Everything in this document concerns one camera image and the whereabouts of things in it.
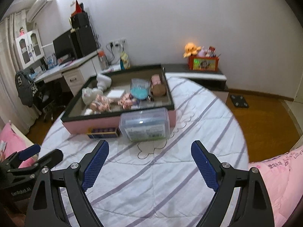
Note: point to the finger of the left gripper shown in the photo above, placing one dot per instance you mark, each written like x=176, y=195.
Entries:
x=29, y=152

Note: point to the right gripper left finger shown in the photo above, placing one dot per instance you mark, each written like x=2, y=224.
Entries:
x=46, y=206

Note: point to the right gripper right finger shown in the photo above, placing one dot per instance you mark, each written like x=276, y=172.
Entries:
x=253, y=206

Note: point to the dark battery pack box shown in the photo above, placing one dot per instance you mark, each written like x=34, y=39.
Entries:
x=103, y=133

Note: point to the white round figurine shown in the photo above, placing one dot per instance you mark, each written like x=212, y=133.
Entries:
x=89, y=94

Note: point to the pink pig doll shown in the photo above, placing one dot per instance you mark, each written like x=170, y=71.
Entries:
x=101, y=104

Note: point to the white square box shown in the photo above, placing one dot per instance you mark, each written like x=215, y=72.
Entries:
x=115, y=94

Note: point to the blue heart-shaped dish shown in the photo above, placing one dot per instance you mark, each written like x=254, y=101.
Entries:
x=139, y=89

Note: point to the clear plastic box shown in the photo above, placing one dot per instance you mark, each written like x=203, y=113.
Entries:
x=145, y=125

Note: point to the rose gold cylinder jar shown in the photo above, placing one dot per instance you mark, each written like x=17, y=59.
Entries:
x=157, y=87

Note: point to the white pink brick figure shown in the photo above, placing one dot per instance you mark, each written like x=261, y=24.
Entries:
x=88, y=112

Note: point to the white curtain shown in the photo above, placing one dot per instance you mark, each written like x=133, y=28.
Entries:
x=12, y=108

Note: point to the pink quilt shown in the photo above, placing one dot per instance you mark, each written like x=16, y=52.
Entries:
x=283, y=179

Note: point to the black office chair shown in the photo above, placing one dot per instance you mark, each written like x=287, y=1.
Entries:
x=48, y=99

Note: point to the black hanging jacket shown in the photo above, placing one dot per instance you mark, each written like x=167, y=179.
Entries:
x=26, y=88

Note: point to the pink black storage tray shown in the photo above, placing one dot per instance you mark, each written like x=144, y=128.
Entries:
x=75, y=122

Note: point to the white computer desk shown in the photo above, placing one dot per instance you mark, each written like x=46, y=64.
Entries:
x=75, y=73

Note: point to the white glass-door cabinet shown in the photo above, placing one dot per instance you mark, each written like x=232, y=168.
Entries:
x=28, y=49

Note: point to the striped white tablecloth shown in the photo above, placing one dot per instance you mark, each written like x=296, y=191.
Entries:
x=157, y=183

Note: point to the black computer monitor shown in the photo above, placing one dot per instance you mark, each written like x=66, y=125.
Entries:
x=63, y=48

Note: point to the black bathroom scale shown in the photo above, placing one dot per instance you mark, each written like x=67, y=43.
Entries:
x=239, y=101

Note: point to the orange cap bottle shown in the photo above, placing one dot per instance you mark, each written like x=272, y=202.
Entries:
x=103, y=60

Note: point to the black computer tower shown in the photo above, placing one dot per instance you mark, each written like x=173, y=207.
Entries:
x=83, y=42

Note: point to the pink doll on cabinet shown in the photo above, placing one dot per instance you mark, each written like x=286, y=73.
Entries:
x=22, y=31

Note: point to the yellow blue snack bag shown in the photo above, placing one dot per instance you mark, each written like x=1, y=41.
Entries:
x=124, y=61

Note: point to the black white tv cabinet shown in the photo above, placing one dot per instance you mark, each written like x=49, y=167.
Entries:
x=214, y=81

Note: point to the black speaker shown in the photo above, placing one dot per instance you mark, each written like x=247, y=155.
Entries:
x=79, y=20

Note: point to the red triangular flag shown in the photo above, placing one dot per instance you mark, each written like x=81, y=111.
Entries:
x=76, y=8

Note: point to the white air conditioner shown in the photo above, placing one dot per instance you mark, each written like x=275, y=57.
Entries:
x=35, y=9

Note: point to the red toy storage box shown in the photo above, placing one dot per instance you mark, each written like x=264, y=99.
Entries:
x=203, y=64

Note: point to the purple plush toy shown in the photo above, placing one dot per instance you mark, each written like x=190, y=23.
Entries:
x=202, y=53

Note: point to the orange octopus plush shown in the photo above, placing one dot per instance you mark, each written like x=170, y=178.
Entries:
x=191, y=49

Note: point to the wall power outlet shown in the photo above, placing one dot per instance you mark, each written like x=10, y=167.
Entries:
x=120, y=42

